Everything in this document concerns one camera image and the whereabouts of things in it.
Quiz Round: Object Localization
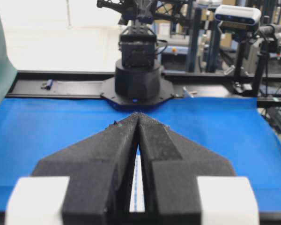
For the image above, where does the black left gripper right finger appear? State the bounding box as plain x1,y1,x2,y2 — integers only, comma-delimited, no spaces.
136,112,260,225

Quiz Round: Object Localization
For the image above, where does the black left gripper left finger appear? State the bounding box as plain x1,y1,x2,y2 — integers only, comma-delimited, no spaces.
6,113,138,225

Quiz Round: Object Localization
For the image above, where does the blue white striped towel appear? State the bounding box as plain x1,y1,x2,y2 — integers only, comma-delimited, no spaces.
129,154,145,212

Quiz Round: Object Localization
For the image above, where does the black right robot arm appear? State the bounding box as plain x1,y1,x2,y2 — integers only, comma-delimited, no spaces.
96,0,161,100

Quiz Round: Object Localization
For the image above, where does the blue table cloth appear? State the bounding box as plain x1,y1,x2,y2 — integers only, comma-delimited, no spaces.
0,97,281,211

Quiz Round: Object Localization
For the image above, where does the blue metal clamp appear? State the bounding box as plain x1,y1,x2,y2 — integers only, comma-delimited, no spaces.
41,79,53,90

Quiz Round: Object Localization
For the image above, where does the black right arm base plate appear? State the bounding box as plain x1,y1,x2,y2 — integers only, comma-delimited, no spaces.
100,78,174,110

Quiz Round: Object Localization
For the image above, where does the black table edge rail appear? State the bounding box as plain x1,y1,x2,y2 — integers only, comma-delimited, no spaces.
4,70,281,108

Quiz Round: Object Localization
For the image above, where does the black camera tripod stand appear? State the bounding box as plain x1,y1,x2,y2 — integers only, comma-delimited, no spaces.
234,24,281,97

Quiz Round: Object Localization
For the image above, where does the white blue depth camera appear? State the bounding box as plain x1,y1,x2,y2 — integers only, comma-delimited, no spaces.
214,5,261,26

